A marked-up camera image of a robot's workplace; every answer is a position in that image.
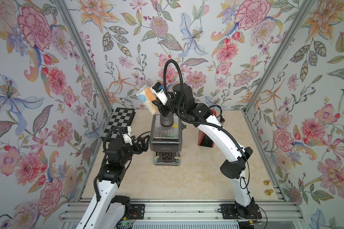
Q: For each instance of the orange blue patterned cloth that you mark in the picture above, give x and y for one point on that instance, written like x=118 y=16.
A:
x=148 y=98

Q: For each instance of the brass knob lower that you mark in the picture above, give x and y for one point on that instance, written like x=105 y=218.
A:
x=269 y=192

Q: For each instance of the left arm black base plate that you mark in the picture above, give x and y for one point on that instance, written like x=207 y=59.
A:
x=133 y=211

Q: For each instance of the aluminium corner post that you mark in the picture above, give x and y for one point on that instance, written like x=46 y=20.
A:
x=66 y=16
x=282 y=48

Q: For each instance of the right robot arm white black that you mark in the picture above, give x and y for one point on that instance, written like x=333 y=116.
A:
x=181 y=102

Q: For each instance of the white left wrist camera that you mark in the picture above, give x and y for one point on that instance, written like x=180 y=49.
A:
x=125 y=133

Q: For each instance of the black white chessboard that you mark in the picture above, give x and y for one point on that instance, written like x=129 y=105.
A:
x=121 y=117

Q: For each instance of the right aluminium corner post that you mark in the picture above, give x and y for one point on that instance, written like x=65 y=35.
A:
x=282 y=48

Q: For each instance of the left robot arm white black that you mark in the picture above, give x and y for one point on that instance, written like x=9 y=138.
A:
x=107 y=210

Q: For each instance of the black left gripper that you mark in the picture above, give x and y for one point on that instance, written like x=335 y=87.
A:
x=144 y=147

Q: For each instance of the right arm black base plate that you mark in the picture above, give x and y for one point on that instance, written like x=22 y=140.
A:
x=236 y=211

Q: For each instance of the aluminium rail frame front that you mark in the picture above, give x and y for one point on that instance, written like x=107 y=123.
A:
x=179 y=203

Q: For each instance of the silver grey coffee machine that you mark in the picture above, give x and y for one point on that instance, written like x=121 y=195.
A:
x=166 y=139

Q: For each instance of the left aluminium corner post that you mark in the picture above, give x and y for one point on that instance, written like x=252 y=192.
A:
x=66 y=16

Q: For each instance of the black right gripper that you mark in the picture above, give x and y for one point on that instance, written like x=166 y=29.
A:
x=163 y=110

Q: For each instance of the red capsule coffee machine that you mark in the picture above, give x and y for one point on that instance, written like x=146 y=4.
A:
x=204 y=140

